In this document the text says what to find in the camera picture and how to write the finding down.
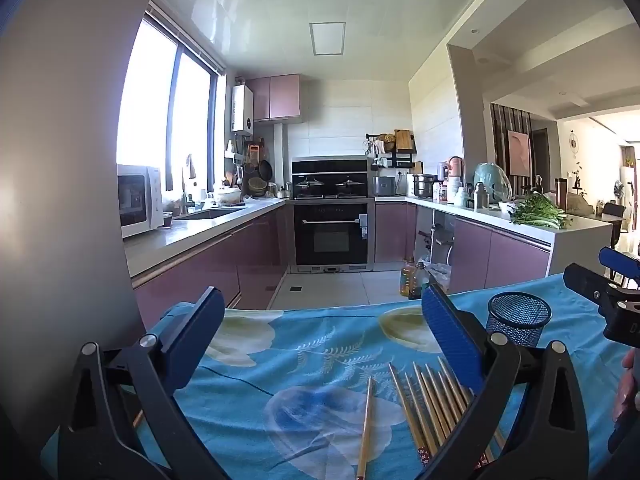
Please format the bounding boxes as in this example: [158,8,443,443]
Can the steel stockpot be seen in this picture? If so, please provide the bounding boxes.
[411,173,438,198]

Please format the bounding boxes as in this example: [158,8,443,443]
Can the pink wall painting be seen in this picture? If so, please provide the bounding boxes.
[507,130,532,177]

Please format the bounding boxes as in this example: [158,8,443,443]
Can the black mesh cup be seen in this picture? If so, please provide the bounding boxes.
[487,291,552,349]

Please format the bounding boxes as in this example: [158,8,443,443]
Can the white water heater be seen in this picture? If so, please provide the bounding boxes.
[231,85,255,136]

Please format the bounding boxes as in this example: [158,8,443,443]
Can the kitchen faucet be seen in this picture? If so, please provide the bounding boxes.
[181,155,196,216]

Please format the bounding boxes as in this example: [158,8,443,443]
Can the white microwave oven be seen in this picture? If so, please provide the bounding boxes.
[117,164,165,239]

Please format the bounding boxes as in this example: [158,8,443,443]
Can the kitchen window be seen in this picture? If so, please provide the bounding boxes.
[116,2,227,201]

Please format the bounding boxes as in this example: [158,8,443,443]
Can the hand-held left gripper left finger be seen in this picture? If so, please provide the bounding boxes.
[57,286,227,480]

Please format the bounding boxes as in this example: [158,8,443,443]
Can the pink wall cabinet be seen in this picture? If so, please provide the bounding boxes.
[247,74,302,123]

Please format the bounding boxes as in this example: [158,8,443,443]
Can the black built-in stove oven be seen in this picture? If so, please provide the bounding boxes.
[291,157,377,274]

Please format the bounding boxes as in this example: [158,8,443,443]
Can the dark slatted partition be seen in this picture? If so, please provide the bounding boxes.
[490,103,533,177]

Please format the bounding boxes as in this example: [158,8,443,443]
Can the black wall rack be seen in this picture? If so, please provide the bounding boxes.
[366,130,417,170]

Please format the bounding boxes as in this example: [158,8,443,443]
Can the bunch of wooden chopsticks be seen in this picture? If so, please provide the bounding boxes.
[389,356,506,468]

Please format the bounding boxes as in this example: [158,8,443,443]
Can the mint green appliance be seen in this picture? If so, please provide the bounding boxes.
[474,162,512,203]

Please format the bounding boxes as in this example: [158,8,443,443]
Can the ceiling light panel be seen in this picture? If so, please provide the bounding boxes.
[309,22,347,56]

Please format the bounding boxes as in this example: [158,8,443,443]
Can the yellow cooking oil bottle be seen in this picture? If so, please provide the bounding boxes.
[399,257,418,299]

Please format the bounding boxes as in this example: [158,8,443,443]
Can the dark wooden door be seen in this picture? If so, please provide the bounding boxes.
[531,129,551,178]

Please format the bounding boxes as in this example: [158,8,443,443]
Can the person's right hand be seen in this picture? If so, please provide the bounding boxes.
[613,347,640,424]

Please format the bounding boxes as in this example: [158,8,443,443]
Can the green leafy vegetables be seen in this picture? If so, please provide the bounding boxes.
[509,195,573,228]

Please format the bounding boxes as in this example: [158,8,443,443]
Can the pink base cabinet white counter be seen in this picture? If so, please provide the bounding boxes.
[375,195,613,295]

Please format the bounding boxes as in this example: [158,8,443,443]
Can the black lidded pan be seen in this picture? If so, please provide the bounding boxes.
[334,176,367,196]
[295,177,326,197]

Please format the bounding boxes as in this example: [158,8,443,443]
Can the blue floral tablecloth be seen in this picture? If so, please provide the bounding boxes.
[40,272,640,480]

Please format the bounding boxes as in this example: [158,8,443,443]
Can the pink base cabinet with sink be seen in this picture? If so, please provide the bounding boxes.
[124,199,295,331]

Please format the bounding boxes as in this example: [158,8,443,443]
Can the dark dining chair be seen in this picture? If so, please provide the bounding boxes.
[602,202,626,233]

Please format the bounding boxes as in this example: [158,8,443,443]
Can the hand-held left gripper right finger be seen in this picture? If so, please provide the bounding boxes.
[421,282,592,480]

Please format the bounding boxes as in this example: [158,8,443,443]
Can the clear plastic bag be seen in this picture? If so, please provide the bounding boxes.
[427,262,451,293]

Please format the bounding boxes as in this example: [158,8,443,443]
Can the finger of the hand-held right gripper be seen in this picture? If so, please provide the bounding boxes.
[598,246,640,282]
[563,261,617,312]

